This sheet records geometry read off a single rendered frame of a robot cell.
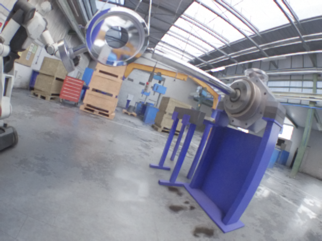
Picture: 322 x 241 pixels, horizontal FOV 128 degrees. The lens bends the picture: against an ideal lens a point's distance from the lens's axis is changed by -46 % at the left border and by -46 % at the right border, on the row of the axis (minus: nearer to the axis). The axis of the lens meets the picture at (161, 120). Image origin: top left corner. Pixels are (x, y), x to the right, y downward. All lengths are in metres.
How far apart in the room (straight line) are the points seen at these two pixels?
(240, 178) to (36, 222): 1.54
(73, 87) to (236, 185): 5.03
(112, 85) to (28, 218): 4.50
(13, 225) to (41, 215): 0.20
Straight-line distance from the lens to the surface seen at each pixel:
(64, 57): 0.78
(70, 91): 5.21
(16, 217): 0.98
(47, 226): 0.93
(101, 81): 4.94
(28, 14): 1.04
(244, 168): 1.40
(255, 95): 1.23
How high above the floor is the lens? 0.74
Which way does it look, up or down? 3 degrees down
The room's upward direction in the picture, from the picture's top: 18 degrees clockwise
